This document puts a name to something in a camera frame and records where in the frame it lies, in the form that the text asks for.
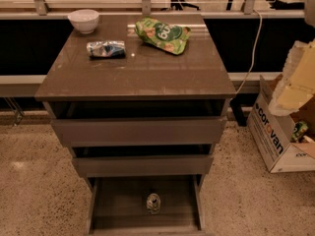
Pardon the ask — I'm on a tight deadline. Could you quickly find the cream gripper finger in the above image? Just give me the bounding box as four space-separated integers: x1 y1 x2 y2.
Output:
269 41 315 116

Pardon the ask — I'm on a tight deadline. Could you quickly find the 7up soda can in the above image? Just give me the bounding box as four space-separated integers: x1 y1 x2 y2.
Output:
146 193 160 214

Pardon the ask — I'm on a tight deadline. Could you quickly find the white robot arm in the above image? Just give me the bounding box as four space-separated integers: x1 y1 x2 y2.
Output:
269 0 315 116

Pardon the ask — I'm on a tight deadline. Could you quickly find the green can in box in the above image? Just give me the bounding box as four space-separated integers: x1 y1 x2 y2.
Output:
291 121 308 143

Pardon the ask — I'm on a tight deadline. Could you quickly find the grey drawer cabinet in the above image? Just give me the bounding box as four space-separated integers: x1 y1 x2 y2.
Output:
34 13 237 236

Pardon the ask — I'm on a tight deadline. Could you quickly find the bottom grey drawer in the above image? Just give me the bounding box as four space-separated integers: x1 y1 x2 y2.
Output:
86 175 206 236

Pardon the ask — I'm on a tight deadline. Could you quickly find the grey drawer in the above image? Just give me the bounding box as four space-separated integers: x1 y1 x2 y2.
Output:
49 99 227 148
86 175 206 236
72 145 213 177

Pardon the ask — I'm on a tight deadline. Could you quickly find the top grey drawer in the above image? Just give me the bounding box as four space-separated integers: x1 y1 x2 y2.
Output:
49 99 227 148

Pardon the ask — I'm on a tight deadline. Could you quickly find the middle grey drawer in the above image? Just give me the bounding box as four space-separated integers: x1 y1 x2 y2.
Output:
72 145 213 177

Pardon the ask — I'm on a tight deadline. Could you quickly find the corovan cardboard box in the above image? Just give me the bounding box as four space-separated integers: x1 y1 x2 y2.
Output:
247 77 315 173

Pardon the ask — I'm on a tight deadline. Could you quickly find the green chip bag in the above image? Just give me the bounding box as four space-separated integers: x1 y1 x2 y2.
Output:
135 17 191 55

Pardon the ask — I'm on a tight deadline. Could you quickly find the blue crumpled snack packet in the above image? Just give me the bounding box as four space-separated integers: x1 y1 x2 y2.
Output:
87 40 125 58

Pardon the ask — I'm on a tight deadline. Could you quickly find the white ceramic bowl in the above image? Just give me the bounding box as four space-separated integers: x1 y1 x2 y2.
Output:
68 9 99 34

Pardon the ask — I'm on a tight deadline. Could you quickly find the white power cable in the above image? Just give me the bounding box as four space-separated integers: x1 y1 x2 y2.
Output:
234 9 264 95

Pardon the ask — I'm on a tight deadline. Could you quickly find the metal railing frame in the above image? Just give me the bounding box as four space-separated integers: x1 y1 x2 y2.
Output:
0 0 304 19

